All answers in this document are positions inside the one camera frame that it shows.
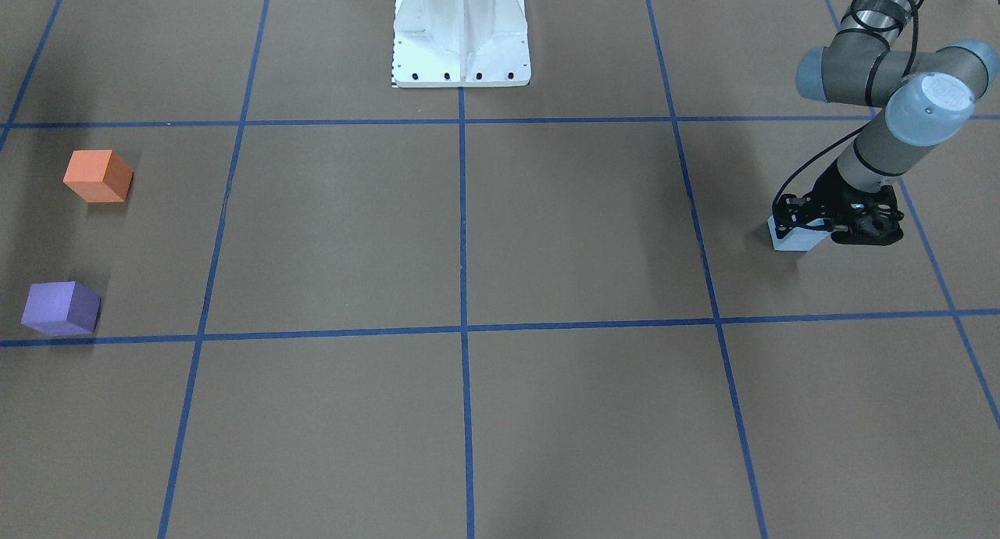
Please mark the purple foam block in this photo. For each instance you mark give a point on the purple foam block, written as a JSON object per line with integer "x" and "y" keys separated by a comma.
{"x": 59, "y": 309}

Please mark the light blue foam block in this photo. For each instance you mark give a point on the light blue foam block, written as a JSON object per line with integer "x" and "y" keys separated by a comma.
{"x": 797, "y": 240}

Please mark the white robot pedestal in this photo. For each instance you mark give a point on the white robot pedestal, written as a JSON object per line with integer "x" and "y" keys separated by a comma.
{"x": 460, "y": 43}

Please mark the orange foam block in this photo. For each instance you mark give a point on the orange foam block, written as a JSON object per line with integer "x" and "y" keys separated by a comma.
{"x": 98, "y": 176}

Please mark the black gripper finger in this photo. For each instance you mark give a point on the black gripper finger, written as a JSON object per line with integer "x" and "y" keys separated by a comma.
{"x": 801, "y": 213}

